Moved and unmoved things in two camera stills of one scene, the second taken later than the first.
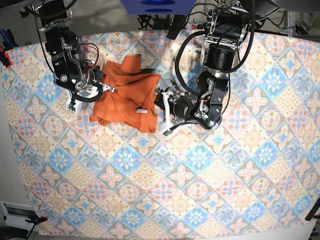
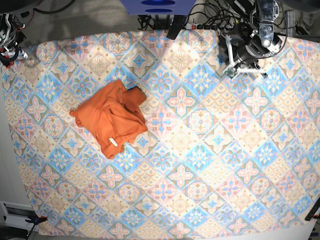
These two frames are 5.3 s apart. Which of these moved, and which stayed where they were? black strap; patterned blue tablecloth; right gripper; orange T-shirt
Moved: orange T-shirt; right gripper
Stayed: black strap; patterned blue tablecloth
